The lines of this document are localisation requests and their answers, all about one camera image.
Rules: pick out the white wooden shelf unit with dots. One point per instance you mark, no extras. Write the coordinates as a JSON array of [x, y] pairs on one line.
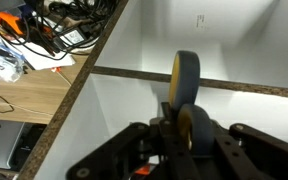
[[243, 50]]

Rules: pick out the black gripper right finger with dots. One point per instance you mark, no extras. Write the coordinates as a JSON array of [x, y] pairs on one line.
[[245, 153]]

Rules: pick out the white papers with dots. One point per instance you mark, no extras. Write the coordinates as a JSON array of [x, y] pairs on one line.
[[14, 57]]

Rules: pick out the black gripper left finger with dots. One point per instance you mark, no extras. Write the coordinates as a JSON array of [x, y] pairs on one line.
[[121, 156]]

